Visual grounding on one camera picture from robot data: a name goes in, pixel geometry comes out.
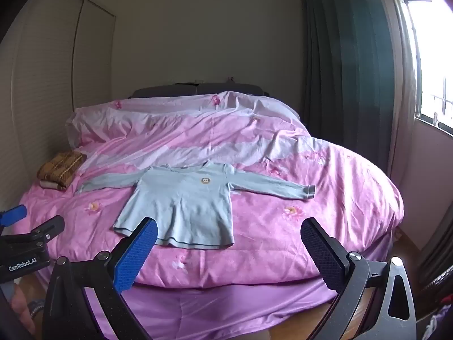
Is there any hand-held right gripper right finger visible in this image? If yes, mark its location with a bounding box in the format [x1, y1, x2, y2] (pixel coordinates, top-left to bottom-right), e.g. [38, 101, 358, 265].
[300, 217, 418, 340]

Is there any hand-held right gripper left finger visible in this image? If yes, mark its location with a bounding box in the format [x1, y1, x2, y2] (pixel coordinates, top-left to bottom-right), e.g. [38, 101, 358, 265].
[42, 217, 159, 340]

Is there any purple bed sheet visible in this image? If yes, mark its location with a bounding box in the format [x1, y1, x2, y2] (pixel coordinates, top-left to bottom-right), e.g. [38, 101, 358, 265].
[35, 234, 394, 340]

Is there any dark grey headboard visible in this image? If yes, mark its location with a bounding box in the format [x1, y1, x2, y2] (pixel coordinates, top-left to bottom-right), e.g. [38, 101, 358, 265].
[128, 82, 270, 100]

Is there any pink floral duvet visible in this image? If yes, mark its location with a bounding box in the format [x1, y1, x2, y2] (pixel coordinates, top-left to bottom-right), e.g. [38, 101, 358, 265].
[18, 91, 405, 287]

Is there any beige sheer curtain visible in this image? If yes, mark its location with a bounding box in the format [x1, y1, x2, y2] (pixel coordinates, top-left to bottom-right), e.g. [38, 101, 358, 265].
[386, 0, 420, 178]

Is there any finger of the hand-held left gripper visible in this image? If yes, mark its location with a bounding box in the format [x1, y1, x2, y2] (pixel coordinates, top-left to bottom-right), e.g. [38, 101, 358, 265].
[30, 215, 66, 246]
[0, 204, 28, 227]

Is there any window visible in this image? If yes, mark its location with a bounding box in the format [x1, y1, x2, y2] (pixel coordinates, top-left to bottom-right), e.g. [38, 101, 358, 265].
[400, 0, 453, 130]

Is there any white sliding-door wardrobe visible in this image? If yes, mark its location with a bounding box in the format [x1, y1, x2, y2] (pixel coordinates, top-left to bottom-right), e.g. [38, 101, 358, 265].
[0, 0, 117, 216]

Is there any white folded cloth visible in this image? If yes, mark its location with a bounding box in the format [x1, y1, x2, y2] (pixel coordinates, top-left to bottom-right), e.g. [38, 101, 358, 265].
[40, 180, 69, 191]

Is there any brown plaid pillow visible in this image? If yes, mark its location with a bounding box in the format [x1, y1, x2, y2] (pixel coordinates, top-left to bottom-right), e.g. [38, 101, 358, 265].
[37, 151, 87, 189]

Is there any dark green curtain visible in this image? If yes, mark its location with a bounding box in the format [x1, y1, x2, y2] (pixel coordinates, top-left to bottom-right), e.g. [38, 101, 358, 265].
[301, 0, 396, 177]

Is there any light blue long-sleeve shirt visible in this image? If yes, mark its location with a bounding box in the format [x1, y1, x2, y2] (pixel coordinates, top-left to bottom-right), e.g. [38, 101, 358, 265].
[75, 162, 316, 249]

